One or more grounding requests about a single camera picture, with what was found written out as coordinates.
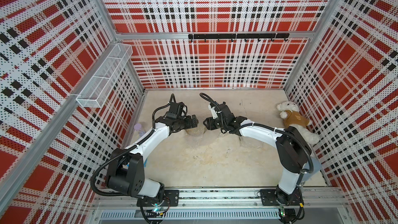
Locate yellow patterned dinner plate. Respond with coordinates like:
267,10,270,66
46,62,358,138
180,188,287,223
186,125,207,137

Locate clear bubble wrap sheet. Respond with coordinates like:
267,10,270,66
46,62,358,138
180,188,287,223
179,130,263,157

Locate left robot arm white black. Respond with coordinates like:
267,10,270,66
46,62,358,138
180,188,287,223
90,114,199,202

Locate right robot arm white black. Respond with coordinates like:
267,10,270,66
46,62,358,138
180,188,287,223
200,93,315,206

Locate white teddy bear brown shirt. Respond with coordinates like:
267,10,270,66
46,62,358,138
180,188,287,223
276,101,320,145

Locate grey blue zip pouch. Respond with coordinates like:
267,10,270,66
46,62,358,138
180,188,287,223
301,156,322,184

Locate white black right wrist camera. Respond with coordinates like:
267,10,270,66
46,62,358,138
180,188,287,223
208,104,218,119

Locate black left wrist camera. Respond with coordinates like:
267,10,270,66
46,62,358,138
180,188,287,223
168,102,185,115

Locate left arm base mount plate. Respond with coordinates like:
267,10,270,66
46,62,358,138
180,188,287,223
136,190,180,207

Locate white wire mesh shelf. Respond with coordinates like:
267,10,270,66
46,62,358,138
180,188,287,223
77,44,133,108

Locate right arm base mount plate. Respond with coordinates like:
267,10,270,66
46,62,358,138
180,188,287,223
259,187,303,206

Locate black wall hook rail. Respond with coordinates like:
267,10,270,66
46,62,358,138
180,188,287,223
188,33,290,40

